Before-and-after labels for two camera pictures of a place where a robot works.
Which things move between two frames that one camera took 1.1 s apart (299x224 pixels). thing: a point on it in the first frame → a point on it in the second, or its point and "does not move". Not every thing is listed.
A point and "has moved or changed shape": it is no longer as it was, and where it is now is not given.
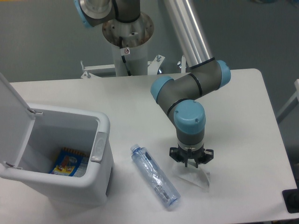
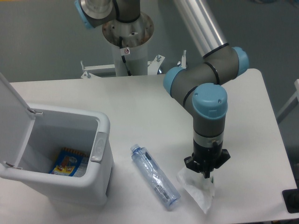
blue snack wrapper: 69,163 does not move
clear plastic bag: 193,174 has moved or changed shape
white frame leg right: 291,105 does not move
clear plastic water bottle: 155,176 does not move
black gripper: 184,155 → 206,158
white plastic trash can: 55,128 does not move
